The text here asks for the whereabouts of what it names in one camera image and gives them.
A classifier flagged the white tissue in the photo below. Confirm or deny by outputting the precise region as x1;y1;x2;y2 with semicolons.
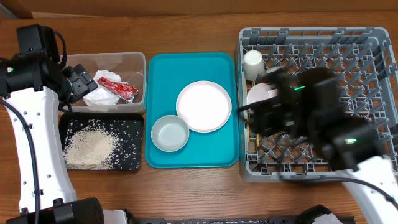
83;70;121;106

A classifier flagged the pink shallow bowl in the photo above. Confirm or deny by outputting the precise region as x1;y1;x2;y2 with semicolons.
246;83;278;105

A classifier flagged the red snack wrapper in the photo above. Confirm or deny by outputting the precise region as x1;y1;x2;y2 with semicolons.
97;77;139;103

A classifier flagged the white cup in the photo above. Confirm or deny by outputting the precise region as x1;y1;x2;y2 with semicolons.
243;50;265;81

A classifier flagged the white rice pile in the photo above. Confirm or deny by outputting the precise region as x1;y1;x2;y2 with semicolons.
63;119;142;171

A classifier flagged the grey bowl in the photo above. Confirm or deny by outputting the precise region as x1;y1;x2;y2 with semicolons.
151;115;190;152

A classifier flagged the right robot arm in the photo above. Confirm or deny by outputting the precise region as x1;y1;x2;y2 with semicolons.
238;67;397;223

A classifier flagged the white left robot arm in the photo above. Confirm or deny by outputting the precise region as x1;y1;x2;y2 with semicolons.
1;52;134;223

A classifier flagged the clear plastic waste bin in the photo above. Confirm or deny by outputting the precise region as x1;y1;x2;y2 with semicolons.
67;52;147;113

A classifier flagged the grey dishwasher rack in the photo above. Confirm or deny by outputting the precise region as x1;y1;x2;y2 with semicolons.
236;27;397;182

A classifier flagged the black plastic tray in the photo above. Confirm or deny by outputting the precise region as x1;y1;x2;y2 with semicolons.
58;111;145;172

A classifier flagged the pink plate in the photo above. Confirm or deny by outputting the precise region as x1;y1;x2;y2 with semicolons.
176;80;232;133

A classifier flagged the teal serving tray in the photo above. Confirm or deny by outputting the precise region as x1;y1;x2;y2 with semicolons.
145;52;240;169

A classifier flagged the black mounting rail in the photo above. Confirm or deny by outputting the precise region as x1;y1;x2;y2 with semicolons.
133;215;356;224

